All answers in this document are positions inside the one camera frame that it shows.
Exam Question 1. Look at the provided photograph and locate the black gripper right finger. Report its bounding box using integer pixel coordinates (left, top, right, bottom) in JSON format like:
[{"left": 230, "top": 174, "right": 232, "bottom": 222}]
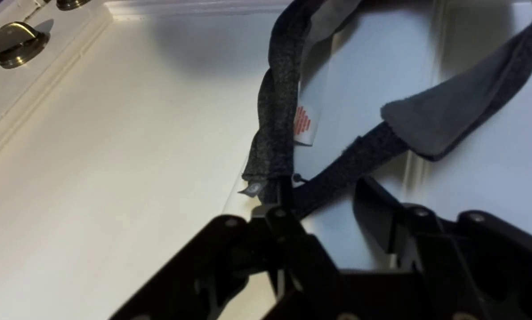
[{"left": 353, "top": 176, "right": 532, "bottom": 320}]

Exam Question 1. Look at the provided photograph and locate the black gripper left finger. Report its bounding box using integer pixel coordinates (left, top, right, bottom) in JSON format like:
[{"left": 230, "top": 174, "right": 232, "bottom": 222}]
[{"left": 111, "top": 176, "right": 338, "bottom": 320}]

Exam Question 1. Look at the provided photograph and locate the dark grey sports visor cap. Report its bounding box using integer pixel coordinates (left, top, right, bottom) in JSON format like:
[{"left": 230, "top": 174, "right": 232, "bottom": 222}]
[{"left": 241, "top": 0, "right": 532, "bottom": 222}]

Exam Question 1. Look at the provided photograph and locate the white panelled door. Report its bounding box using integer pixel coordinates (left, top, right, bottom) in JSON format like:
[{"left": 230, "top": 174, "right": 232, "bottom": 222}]
[{"left": 0, "top": 0, "right": 532, "bottom": 320}]

